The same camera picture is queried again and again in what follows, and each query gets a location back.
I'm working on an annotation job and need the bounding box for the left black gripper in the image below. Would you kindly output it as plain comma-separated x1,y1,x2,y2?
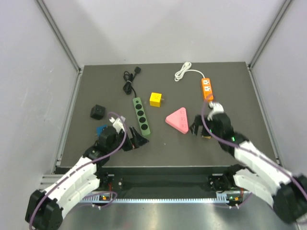
108,126,149,153

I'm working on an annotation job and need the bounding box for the green power strip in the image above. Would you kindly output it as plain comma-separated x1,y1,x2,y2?
132,97,151,136

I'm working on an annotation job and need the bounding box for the pink triangular socket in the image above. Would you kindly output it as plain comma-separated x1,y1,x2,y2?
165,107,189,134

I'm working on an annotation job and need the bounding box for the orange yellow cube socket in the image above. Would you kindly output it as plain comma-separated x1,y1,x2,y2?
201,78,214,102

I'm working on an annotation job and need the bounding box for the blue cube plug adapter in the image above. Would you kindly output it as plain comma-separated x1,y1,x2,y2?
96,125,107,137

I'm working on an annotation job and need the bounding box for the yellow cube plug adapter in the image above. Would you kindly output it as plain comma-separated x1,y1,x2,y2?
149,92,163,107

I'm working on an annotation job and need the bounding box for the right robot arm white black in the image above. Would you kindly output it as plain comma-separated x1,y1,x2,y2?
190,101,307,224

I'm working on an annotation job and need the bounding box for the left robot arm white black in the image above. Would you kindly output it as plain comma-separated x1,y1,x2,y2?
25,116,150,230

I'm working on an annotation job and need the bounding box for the black cube plug adapter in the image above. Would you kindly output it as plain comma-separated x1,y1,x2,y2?
90,104,106,120

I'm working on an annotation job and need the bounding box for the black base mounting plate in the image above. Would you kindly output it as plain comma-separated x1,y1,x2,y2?
98,174,238,193

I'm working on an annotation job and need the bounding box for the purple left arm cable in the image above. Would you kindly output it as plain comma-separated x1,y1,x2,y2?
28,111,128,230

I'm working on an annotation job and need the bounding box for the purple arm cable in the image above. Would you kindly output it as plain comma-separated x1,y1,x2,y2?
201,97,307,209
28,111,128,230

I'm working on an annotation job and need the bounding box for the black power strip cable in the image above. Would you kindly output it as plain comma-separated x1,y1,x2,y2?
122,66,142,96

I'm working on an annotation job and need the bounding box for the white power cable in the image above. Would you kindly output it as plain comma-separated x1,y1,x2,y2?
174,62,204,82

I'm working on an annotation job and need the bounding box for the grey slotted cable duct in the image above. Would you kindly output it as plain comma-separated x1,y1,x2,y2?
79,193,243,204

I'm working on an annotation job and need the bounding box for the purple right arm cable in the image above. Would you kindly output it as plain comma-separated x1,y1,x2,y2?
201,97,307,209

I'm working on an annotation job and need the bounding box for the aluminium frame rail front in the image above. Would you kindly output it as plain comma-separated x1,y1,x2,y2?
38,173,300,195

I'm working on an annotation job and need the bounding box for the aluminium frame post right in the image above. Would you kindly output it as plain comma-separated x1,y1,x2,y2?
248,0,294,70

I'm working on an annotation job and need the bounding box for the aluminium frame post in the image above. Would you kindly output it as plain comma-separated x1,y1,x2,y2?
35,0,82,73
248,0,294,70

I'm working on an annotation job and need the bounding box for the aluminium frame post left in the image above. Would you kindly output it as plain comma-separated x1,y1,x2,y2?
35,0,82,73

